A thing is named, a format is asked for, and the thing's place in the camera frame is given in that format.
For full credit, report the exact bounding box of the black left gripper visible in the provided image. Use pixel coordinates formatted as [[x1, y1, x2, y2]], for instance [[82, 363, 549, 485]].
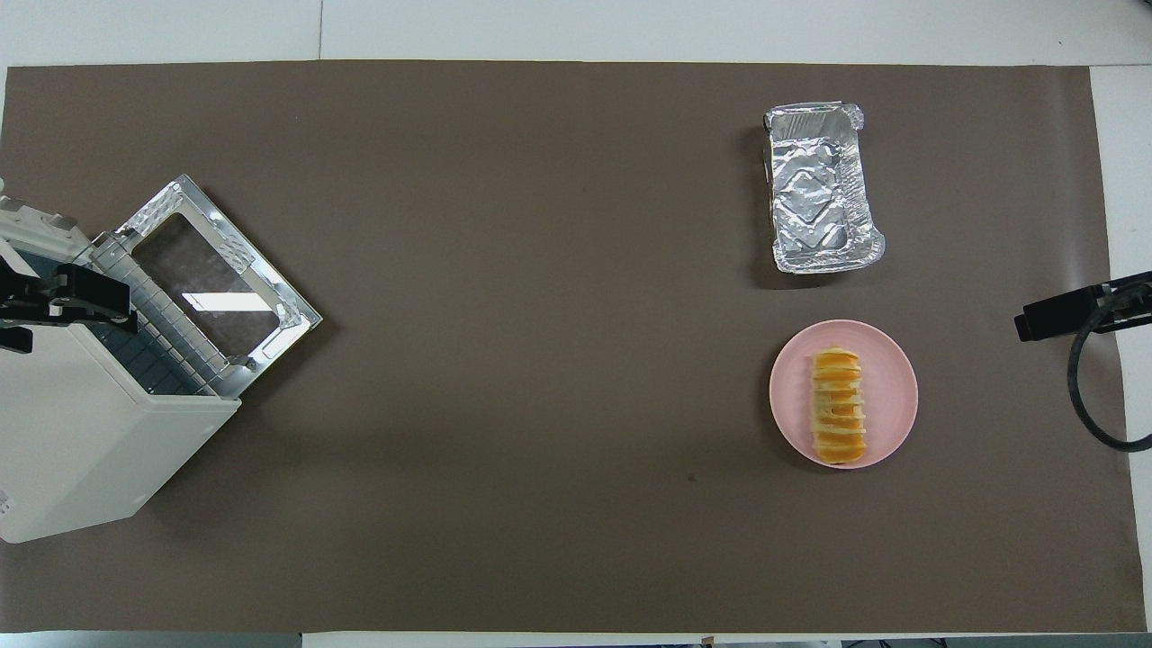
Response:
[[0, 261, 139, 354]]

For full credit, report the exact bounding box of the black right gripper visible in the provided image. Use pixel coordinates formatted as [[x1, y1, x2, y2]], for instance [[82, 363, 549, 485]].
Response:
[[1014, 273, 1152, 344]]

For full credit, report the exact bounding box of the orange sliced bread loaf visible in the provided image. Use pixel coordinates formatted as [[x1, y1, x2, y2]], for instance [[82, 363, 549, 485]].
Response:
[[810, 347, 868, 465]]

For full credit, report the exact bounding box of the aluminium foil tray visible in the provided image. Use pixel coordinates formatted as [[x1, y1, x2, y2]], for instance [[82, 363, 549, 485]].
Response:
[[763, 102, 887, 275]]

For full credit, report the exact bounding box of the white toaster oven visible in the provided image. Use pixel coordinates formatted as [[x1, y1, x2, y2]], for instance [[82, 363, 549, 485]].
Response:
[[0, 193, 242, 545]]

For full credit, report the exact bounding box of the pink round plate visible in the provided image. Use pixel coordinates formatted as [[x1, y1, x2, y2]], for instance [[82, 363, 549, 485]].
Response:
[[769, 319, 920, 470]]

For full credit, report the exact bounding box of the brown paper table mat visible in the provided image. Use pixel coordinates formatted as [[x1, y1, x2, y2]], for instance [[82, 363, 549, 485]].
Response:
[[0, 60, 1146, 634]]

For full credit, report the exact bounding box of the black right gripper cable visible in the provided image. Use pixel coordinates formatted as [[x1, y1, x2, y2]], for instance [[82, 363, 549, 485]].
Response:
[[1067, 281, 1152, 453]]

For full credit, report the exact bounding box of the metal wire oven rack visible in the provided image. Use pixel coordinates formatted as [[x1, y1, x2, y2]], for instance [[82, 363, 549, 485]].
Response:
[[90, 232, 226, 399]]

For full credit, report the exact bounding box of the glass oven door metal frame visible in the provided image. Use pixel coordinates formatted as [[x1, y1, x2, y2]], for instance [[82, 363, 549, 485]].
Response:
[[115, 174, 323, 400]]

